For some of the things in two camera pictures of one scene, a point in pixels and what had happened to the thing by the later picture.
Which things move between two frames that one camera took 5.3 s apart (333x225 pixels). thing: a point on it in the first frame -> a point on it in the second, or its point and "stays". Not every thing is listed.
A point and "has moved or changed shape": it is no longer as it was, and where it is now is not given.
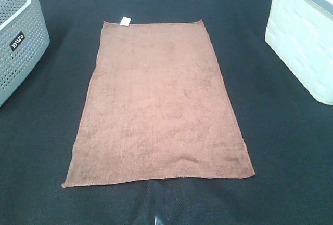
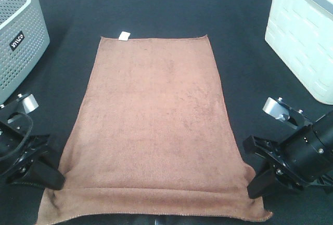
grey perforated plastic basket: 24,32 stays
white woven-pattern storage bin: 300,29 stays
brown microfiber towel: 157,108 has moved or changed shape
